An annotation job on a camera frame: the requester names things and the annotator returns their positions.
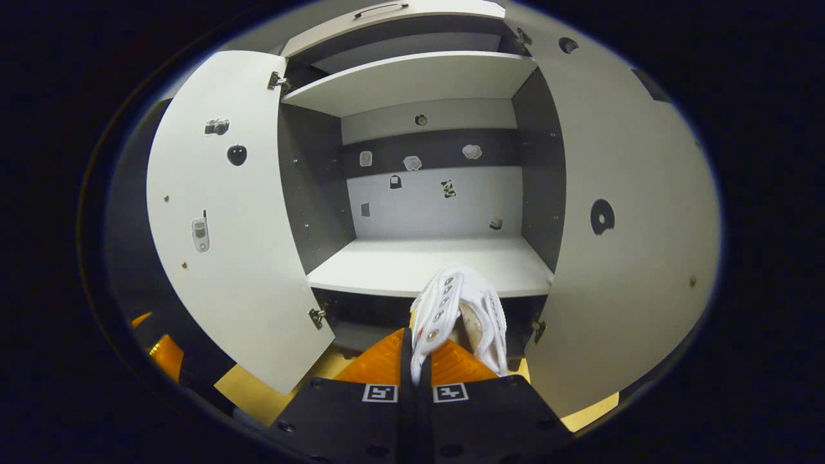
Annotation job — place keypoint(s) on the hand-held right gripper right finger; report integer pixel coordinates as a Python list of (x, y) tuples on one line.
[(490, 425)]

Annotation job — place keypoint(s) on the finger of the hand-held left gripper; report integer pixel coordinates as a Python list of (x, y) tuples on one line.
[(169, 357), (142, 319)]

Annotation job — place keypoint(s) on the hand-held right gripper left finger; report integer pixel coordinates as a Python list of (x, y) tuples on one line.
[(348, 425)]

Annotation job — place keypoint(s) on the white shoe cabinet door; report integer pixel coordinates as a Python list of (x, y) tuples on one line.
[(245, 258), (631, 290)]

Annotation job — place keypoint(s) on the white canvas shoe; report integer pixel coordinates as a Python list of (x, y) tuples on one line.
[(445, 296)]

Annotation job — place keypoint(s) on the white shoe cabinet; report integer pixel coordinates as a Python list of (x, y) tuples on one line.
[(438, 206)]

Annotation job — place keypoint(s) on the white cabinet shelf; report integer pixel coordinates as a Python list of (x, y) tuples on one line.
[(412, 80), (374, 267)]

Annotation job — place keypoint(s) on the white cabinet drawer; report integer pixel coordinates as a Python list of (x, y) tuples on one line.
[(387, 24)]

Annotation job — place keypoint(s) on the black backdrop cloth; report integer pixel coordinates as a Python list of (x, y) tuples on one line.
[(129, 245)]

